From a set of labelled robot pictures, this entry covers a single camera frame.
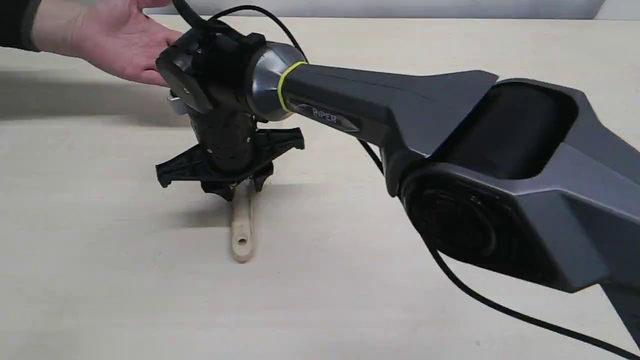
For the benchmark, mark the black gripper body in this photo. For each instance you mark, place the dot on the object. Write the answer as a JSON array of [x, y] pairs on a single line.
[[224, 136]]

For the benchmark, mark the person's forearm, dark sleeve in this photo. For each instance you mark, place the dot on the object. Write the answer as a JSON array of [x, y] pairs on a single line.
[[41, 25]]

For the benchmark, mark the person's open bare hand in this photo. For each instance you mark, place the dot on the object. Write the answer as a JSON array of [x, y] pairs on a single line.
[[117, 37]]

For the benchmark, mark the wide wooden paint brush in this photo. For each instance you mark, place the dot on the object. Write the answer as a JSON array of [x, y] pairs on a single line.
[[242, 244]]

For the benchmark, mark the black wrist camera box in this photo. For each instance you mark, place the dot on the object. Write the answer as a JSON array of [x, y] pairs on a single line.
[[211, 70]]

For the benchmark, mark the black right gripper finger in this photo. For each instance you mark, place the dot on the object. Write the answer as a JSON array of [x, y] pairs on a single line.
[[192, 166]]

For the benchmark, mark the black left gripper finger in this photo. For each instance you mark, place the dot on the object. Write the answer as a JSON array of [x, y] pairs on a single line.
[[268, 145]]

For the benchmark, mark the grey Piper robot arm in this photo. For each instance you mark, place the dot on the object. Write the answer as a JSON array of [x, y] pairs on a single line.
[[516, 176]]

